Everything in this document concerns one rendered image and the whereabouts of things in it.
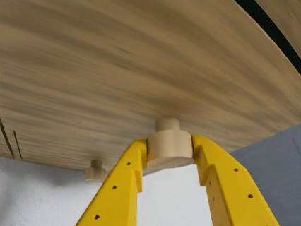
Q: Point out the wooden chest of drawers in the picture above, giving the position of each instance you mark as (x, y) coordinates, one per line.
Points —
(277, 13)

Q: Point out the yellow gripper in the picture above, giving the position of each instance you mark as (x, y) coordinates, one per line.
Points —
(233, 197)

